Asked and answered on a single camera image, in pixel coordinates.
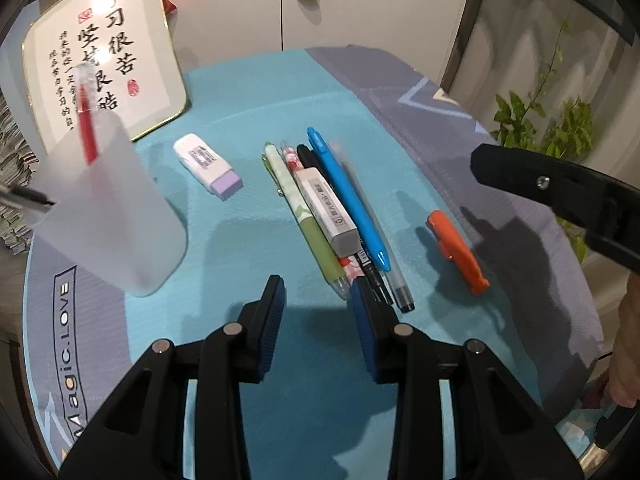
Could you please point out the white grey eraser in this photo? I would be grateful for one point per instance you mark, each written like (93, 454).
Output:
(325, 205)

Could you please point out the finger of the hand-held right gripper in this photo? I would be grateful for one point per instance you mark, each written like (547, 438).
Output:
(550, 185)

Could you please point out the tall stack of books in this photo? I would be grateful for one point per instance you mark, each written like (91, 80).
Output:
(12, 160)

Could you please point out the blue grey desk mat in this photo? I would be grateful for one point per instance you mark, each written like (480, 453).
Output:
(250, 260)

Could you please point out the green leafy plant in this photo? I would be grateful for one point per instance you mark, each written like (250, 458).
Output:
(570, 125)

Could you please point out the orange utility knife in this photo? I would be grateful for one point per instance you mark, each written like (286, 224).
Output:
(457, 250)

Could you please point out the red hanging ornament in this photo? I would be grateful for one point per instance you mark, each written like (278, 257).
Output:
(170, 6)

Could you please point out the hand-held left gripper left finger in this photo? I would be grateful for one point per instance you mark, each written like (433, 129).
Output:
(272, 320)

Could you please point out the black pen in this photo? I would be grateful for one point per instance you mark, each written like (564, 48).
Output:
(305, 155)

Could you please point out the translucent grey pen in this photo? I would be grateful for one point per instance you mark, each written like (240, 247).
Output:
(400, 290)

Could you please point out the white purple eraser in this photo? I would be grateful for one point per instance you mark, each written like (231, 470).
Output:
(200, 157)

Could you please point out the framed calligraphy plaque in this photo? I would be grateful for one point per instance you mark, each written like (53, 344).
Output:
(125, 35)

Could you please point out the person's right hand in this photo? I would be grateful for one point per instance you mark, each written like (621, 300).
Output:
(627, 350)

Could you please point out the translucent white pen cup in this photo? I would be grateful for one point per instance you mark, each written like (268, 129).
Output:
(115, 220)

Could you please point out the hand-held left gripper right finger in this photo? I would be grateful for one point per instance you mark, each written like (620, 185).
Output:
(362, 325)

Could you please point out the red pen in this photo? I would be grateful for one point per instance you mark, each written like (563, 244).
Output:
(89, 130)

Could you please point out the pink floral pen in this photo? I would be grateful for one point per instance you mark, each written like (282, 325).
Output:
(290, 160)

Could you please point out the blue pen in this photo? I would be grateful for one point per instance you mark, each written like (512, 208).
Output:
(350, 195)

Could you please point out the green pen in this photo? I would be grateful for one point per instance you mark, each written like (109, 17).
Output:
(315, 235)

